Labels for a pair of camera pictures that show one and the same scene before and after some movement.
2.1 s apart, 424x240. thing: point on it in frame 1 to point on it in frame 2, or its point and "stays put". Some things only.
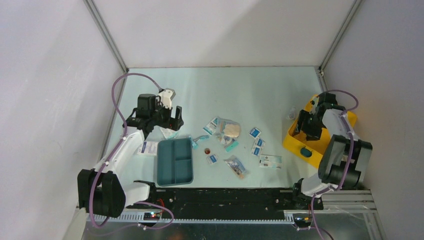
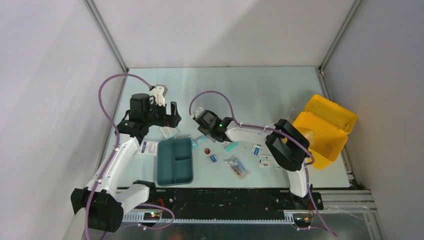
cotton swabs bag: [236, 165] stays put
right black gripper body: [311, 126] to [207, 132]
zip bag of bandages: [169, 134] stays put
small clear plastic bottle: [292, 113] stays put
